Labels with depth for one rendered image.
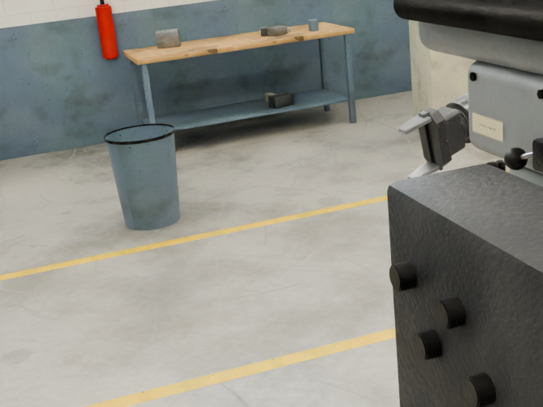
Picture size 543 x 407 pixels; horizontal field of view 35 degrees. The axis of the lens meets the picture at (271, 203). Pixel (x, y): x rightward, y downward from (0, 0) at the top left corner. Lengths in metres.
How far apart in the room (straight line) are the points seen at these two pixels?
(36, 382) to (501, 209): 3.70
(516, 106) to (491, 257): 0.43
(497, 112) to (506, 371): 0.47
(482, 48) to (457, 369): 0.45
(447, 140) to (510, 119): 0.76
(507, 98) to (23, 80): 7.52
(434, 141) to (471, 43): 0.75
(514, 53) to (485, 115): 0.10
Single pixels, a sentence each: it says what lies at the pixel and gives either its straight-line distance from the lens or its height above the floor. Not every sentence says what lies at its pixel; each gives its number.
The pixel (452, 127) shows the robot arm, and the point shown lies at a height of 1.49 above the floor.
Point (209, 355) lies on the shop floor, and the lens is 4.04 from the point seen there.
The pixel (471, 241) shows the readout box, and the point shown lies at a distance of 0.48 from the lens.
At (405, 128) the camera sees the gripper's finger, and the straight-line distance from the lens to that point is 1.60.
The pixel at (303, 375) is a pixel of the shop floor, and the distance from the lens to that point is 3.79.
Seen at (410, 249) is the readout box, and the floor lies 1.69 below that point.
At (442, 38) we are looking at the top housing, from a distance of 0.97.
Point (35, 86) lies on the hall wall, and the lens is 8.28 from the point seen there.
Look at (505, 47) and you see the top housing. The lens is 0.87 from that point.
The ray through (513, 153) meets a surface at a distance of 0.84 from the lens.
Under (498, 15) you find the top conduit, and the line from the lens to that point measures 0.80.
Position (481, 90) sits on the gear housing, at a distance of 0.93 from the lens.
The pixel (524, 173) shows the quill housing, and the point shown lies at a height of 1.62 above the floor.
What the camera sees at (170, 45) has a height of 0.90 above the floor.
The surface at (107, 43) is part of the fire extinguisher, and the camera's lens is 8.16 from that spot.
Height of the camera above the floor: 1.90
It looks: 18 degrees down
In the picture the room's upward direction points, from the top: 6 degrees counter-clockwise
